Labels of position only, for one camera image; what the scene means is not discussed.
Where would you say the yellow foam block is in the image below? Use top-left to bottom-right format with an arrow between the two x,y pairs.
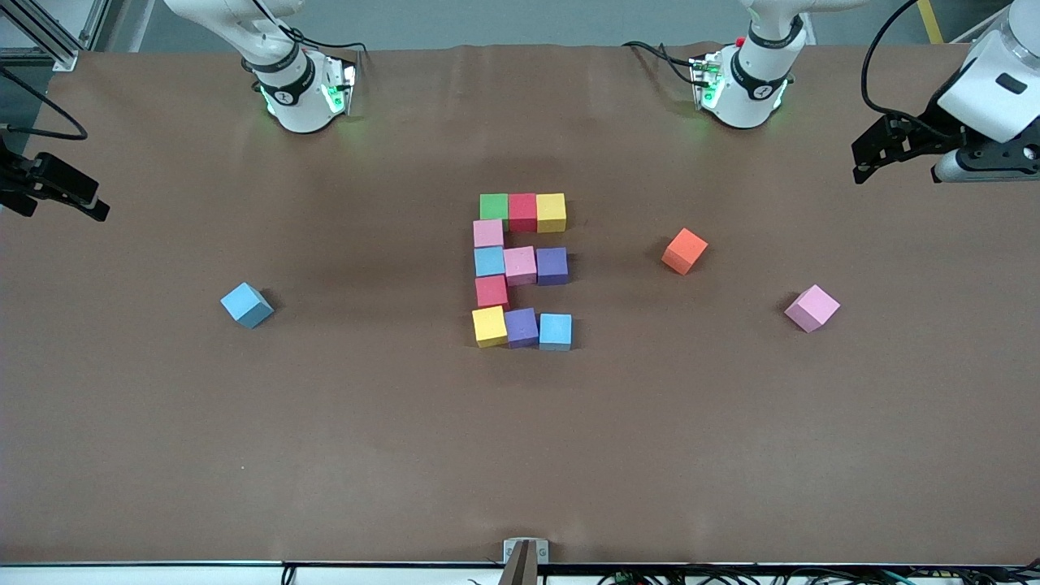
536,193 -> 567,234
472,306 -> 509,349

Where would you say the purple foam block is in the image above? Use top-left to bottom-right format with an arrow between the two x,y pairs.
535,247 -> 570,287
505,308 -> 540,350

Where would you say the red foam block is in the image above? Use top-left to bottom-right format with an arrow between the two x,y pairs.
475,275 -> 510,310
508,193 -> 539,234

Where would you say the green lit base connector box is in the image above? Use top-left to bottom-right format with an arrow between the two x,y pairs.
319,55 -> 359,115
689,53 -> 736,111

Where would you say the orange foam block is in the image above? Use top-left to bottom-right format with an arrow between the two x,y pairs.
661,227 -> 709,277

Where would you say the brown table mat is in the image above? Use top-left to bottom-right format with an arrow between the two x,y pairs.
0,42 -> 1040,567

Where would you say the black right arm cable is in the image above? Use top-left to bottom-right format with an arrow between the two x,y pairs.
0,67 -> 89,141

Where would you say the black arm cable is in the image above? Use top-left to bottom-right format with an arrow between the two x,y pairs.
861,0 -> 956,132
0,67 -> 89,141

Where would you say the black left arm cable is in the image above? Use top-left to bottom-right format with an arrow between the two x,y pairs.
861,0 -> 956,132

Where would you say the black base cable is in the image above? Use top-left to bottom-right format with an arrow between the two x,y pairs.
622,39 -> 701,85

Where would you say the metal table edge bracket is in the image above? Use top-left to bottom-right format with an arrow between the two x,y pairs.
501,537 -> 551,585

